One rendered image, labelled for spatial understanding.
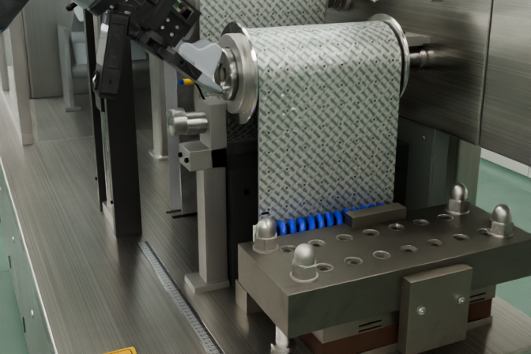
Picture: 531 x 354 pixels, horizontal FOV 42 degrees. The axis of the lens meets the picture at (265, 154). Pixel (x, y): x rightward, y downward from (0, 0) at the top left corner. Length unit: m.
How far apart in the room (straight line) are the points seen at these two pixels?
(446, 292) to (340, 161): 0.25
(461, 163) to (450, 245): 0.40
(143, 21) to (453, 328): 0.58
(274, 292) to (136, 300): 0.30
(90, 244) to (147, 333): 0.33
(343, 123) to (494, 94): 0.22
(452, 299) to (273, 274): 0.25
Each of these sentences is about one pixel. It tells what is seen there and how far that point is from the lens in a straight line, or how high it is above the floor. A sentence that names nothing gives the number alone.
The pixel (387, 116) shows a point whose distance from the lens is 1.08.
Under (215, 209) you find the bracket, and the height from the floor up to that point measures 1.04.
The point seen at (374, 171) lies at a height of 1.09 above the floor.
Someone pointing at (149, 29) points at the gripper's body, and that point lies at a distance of 0.93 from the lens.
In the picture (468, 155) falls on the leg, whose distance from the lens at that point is 1.39.
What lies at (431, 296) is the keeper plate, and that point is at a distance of 0.95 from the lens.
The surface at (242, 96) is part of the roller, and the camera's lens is 0.97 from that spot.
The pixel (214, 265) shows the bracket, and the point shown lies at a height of 0.94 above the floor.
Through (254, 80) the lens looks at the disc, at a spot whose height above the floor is 1.25.
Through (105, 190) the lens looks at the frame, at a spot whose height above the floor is 0.94.
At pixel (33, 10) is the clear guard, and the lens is 1.91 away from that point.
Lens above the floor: 1.45
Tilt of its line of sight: 18 degrees down
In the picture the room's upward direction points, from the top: straight up
